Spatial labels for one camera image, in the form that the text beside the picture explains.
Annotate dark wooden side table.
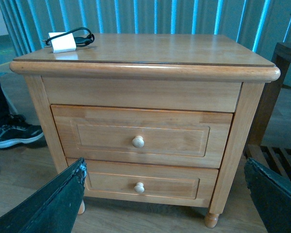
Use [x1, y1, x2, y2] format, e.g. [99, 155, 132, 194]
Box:
[243, 42, 291, 187]

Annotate round wooden knob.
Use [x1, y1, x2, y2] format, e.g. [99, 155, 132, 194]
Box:
[134, 182, 145, 194]
[131, 135, 145, 148]

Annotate black white sneaker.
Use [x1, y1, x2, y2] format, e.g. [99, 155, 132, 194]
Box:
[0, 115, 44, 149]

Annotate wooden drawer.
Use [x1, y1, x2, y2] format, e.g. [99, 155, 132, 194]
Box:
[51, 105, 232, 168]
[66, 157, 219, 208]

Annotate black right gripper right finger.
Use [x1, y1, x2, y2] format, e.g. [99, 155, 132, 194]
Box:
[244, 158, 291, 233]

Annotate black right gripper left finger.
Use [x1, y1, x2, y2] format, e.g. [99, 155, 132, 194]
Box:
[0, 158, 87, 233]

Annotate light wooden nightstand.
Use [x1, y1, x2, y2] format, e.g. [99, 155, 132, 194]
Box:
[10, 34, 280, 228]

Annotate grey pleated curtain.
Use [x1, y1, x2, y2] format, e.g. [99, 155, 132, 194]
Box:
[0, 0, 291, 58]

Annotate white charger adapter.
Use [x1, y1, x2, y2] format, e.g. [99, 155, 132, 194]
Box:
[43, 32, 77, 53]

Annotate black charger cable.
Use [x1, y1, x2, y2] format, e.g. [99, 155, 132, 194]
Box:
[45, 27, 96, 48]

